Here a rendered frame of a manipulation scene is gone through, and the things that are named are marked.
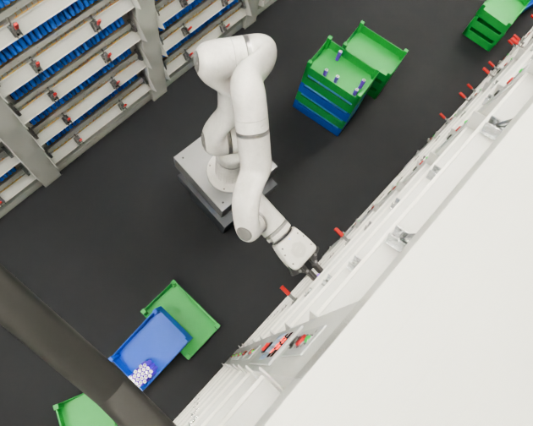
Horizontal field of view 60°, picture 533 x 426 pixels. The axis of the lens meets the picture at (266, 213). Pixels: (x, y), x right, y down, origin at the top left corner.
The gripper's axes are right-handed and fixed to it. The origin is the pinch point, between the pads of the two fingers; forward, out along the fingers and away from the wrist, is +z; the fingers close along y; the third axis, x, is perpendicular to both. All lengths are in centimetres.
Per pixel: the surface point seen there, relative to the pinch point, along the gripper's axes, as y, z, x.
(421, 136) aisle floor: 126, 18, 83
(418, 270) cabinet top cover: -22, -22, -94
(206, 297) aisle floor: -20, -4, 88
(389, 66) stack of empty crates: 135, -23, 77
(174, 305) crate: -33, -12, 90
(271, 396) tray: -38, -15, -70
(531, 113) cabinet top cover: -1, -23, -94
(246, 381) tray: -38, -11, -50
